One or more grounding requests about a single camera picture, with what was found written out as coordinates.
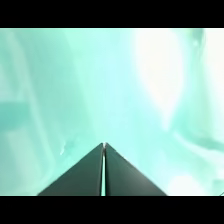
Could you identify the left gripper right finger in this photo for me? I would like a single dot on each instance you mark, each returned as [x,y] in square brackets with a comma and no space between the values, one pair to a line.
[126,176]

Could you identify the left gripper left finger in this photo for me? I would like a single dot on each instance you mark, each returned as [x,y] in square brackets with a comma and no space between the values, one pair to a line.
[83,176]

